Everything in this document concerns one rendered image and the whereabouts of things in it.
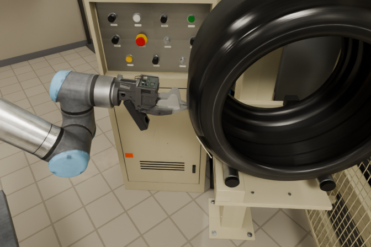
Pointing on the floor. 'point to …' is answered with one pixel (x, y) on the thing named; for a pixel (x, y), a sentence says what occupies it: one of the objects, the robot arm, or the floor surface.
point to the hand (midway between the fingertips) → (185, 108)
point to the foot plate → (247, 229)
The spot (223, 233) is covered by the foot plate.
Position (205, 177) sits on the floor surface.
